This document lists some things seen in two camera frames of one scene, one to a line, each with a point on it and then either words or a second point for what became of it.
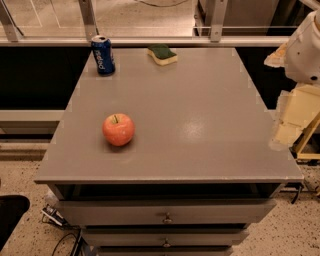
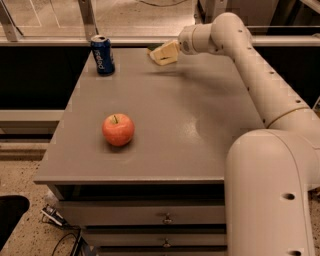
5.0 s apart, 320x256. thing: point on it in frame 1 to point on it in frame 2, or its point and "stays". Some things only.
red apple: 118,129 stays
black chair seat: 12,207 stays
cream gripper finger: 298,108 to 192,39
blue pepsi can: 103,51 stays
